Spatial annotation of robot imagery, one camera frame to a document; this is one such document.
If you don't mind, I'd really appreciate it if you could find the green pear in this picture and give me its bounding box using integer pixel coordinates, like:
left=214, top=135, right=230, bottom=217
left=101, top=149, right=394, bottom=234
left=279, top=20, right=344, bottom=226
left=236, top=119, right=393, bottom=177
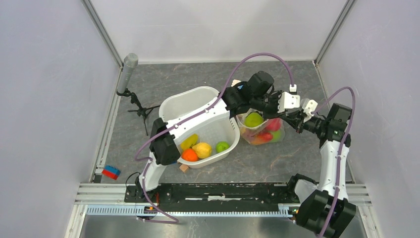
left=270, top=130, right=283, bottom=143

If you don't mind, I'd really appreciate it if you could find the clear dotted zip bag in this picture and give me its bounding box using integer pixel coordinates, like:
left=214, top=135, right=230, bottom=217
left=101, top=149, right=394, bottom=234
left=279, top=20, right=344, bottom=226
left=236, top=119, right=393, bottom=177
left=236, top=109, right=285, bottom=144

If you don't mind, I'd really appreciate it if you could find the green apple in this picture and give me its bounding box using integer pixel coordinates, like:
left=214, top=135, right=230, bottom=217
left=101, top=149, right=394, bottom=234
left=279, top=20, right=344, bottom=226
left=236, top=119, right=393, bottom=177
left=244, top=112, right=264, bottom=128

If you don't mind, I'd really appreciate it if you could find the red orange mango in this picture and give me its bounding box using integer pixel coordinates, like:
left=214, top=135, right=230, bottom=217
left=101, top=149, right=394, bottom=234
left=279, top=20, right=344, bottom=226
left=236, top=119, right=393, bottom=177
left=250, top=131, right=273, bottom=145

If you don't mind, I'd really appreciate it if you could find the red grape bunch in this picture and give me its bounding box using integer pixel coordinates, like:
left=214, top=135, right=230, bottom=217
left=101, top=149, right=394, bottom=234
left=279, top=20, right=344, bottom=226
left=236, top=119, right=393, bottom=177
left=240, top=127, right=256, bottom=141

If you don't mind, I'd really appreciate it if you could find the red apple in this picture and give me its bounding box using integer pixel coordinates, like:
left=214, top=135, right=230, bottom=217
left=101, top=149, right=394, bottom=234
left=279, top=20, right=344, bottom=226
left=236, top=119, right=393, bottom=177
left=265, top=118, right=281, bottom=132

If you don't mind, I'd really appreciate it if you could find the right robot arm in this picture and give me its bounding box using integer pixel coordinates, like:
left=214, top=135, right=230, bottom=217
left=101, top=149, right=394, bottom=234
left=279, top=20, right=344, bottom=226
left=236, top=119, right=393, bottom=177
left=285, top=103, right=356, bottom=238

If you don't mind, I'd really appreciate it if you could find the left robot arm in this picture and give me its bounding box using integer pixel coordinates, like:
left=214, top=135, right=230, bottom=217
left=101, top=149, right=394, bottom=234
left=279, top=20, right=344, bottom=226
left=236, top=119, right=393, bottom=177
left=136, top=71, right=300, bottom=202

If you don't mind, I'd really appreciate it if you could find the white and blue block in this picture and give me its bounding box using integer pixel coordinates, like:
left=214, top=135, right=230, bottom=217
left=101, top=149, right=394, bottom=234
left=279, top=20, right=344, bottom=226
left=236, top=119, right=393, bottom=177
left=231, top=79, right=243, bottom=89

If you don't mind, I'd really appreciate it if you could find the small green lime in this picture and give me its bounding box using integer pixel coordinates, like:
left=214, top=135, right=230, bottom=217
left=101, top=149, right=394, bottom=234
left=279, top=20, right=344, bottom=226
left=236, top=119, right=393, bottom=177
left=215, top=141, right=230, bottom=153

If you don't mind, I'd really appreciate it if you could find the yellow bumpy lemon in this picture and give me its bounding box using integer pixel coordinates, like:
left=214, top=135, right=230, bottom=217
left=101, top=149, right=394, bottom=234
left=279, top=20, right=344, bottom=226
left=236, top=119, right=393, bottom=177
left=192, top=142, right=212, bottom=159

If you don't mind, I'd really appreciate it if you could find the white plastic basket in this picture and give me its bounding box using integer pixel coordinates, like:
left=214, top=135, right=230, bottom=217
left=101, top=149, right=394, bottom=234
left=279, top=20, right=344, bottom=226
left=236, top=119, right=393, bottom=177
left=159, top=86, right=240, bottom=169

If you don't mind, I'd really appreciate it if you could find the yellow starfruit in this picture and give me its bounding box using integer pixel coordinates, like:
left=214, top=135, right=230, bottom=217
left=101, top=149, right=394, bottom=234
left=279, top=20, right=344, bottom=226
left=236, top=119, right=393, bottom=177
left=180, top=134, right=199, bottom=151

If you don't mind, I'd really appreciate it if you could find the orange fruit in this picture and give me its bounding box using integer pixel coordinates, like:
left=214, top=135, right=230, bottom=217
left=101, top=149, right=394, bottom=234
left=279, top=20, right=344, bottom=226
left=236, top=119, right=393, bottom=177
left=181, top=148, right=199, bottom=162

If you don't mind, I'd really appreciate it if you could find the small wooden cube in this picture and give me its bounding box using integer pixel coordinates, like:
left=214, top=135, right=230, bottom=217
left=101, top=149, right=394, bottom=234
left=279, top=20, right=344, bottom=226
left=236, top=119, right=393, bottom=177
left=179, top=164, right=190, bottom=173

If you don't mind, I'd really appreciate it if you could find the black microphone tripod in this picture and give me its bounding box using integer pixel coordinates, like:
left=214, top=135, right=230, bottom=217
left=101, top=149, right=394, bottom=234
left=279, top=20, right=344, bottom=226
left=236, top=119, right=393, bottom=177
left=116, top=88, right=160, bottom=136

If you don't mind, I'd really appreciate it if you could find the grey microphone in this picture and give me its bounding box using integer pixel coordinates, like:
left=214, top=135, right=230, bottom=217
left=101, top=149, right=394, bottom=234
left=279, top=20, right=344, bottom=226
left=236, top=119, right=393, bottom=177
left=116, top=53, right=139, bottom=95

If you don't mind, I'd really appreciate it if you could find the red blue block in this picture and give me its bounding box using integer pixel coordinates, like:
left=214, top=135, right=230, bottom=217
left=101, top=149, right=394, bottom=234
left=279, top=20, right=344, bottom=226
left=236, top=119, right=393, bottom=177
left=101, top=165, right=121, bottom=180

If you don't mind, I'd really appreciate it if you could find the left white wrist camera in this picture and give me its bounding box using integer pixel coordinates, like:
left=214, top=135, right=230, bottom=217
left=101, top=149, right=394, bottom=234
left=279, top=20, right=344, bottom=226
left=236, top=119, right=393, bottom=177
left=278, top=84, right=301, bottom=113

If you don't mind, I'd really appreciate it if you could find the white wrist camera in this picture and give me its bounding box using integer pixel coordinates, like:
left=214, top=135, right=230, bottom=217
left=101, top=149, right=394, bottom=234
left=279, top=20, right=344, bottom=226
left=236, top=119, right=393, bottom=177
left=300, top=98, right=318, bottom=122
left=278, top=84, right=301, bottom=113

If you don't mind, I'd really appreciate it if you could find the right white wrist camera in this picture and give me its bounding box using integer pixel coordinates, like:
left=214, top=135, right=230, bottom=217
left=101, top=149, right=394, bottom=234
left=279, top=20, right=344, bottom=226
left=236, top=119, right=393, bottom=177
left=300, top=98, right=318, bottom=122

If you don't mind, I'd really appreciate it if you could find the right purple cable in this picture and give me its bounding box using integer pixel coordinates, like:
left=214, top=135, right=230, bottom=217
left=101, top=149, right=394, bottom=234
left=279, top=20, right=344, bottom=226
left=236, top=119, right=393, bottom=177
left=312, top=86, right=357, bottom=238

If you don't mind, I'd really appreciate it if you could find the purple cable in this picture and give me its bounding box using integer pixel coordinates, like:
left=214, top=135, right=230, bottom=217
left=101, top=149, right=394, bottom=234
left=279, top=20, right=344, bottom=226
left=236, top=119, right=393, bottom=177
left=134, top=53, right=298, bottom=224
left=312, top=86, right=357, bottom=238

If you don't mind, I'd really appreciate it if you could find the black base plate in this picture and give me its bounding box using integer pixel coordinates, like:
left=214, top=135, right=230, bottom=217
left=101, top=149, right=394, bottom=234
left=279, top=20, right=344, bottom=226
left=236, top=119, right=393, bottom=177
left=124, top=182, right=299, bottom=212

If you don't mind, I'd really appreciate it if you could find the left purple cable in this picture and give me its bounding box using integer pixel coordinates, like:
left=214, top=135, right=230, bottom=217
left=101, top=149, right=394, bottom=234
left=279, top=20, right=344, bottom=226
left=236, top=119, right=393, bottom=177
left=134, top=53, right=298, bottom=224

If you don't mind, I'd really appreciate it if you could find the aluminium rail frame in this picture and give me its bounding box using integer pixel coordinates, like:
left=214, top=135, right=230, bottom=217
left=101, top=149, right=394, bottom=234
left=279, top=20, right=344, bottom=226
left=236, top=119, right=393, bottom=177
left=68, top=182, right=371, bottom=223

